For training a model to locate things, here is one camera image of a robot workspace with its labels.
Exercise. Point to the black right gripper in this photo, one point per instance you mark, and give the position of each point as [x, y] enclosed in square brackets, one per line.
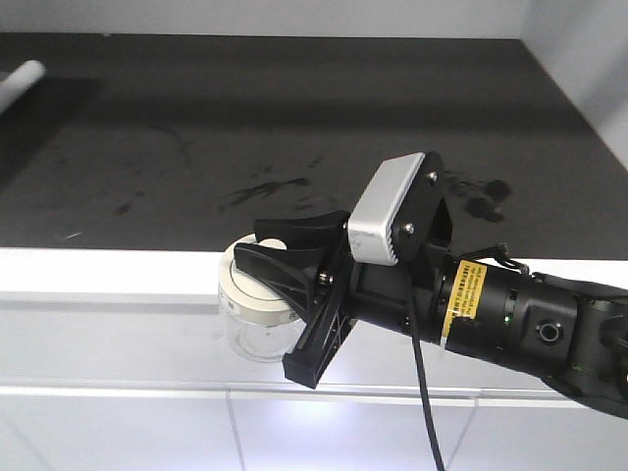
[402, 298]

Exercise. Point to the glass jar with white lid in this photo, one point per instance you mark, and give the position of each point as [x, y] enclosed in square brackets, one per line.
[258, 324]

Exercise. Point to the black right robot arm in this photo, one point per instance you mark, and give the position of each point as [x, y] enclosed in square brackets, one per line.
[571, 335]

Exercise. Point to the white pipe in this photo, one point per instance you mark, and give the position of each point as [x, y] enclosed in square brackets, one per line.
[18, 82]

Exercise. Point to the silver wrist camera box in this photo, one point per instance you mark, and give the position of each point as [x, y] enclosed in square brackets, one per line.
[370, 224]

